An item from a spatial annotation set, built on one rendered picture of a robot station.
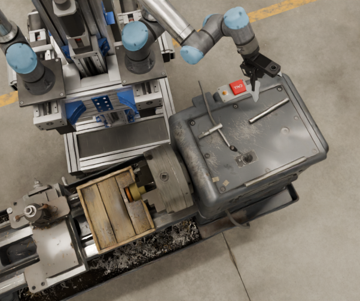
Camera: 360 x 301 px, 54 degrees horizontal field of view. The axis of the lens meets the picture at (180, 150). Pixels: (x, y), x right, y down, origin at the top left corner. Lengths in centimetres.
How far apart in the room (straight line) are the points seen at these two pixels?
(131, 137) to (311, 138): 145
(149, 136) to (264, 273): 129
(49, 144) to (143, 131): 80
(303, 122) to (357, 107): 167
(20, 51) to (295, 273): 224
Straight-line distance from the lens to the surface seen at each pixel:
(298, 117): 164
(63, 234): 183
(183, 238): 215
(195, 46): 128
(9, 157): 314
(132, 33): 163
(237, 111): 159
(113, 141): 268
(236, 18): 126
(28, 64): 168
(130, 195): 163
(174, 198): 154
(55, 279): 188
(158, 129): 267
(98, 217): 188
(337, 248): 292
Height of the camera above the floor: 270
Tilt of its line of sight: 73 degrees down
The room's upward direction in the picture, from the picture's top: 2 degrees counter-clockwise
